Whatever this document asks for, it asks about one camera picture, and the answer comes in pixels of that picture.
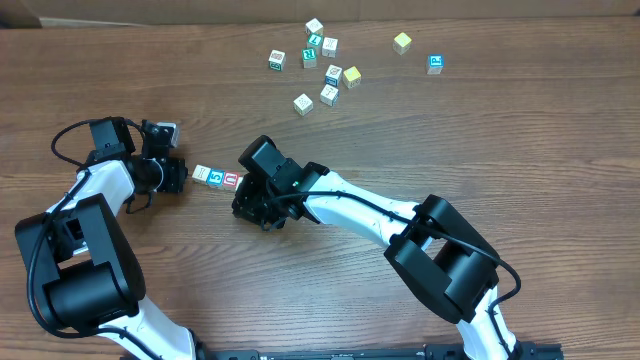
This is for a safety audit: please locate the white butterfly block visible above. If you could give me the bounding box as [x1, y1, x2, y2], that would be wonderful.
[191, 165, 211, 184]

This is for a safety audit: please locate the red letter U block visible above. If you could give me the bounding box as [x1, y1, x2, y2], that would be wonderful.
[222, 171, 241, 191]

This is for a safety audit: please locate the blue number 5 block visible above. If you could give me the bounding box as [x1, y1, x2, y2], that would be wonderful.
[206, 169, 225, 187]

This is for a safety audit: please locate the white red sided block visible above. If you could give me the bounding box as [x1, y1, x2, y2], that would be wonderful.
[235, 176, 244, 191]

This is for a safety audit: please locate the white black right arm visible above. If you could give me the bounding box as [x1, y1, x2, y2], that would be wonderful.
[232, 159, 520, 359]

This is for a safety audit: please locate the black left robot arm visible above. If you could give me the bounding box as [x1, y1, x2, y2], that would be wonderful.
[15, 141, 207, 359]

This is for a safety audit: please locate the yellow letter S block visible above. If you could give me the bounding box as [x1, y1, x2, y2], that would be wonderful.
[293, 94, 313, 116]

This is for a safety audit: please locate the white blue edged block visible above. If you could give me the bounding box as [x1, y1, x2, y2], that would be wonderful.
[320, 84, 339, 107]

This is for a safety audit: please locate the green letter B block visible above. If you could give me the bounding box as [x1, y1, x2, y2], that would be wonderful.
[268, 49, 286, 72]

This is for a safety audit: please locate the blue sided white block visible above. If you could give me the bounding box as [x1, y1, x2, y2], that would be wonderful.
[325, 64, 343, 87]

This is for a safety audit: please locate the yellow top centre block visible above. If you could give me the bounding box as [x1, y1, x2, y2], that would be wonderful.
[342, 66, 362, 89]

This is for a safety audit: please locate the green letter R block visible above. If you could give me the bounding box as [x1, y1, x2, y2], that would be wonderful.
[301, 48, 317, 69]

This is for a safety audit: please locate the green letter L block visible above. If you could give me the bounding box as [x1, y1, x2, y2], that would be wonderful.
[306, 33, 324, 52]

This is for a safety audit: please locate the white umbrella block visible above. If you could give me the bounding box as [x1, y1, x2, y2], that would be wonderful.
[321, 37, 338, 58]

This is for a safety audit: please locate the top white ball block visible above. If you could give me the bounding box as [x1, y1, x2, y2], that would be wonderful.
[305, 18, 324, 35]

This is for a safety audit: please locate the yellow top far block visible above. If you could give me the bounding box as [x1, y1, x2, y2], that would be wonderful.
[393, 32, 412, 55]

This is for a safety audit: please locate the blue letter P block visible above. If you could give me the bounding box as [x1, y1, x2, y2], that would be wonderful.
[427, 54, 444, 75]

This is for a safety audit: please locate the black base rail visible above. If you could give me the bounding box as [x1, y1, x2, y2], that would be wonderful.
[198, 342, 565, 360]

